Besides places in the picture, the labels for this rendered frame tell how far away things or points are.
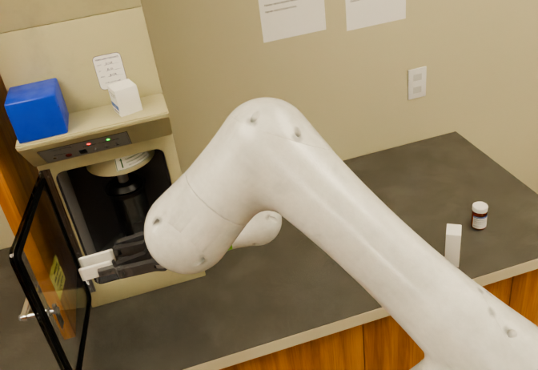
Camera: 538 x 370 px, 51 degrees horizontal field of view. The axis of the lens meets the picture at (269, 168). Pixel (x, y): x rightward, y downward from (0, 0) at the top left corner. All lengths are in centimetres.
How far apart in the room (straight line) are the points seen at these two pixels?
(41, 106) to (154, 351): 65
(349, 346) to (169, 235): 94
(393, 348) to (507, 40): 118
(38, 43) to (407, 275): 91
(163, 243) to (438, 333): 36
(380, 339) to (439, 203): 48
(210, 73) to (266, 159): 114
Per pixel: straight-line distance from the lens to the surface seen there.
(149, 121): 124
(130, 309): 162
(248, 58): 182
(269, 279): 159
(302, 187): 69
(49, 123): 125
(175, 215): 74
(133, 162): 144
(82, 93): 133
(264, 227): 118
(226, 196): 71
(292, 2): 181
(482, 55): 220
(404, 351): 171
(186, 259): 75
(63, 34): 129
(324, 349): 157
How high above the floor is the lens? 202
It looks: 32 degrees down
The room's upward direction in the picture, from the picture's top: 8 degrees counter-clockwise
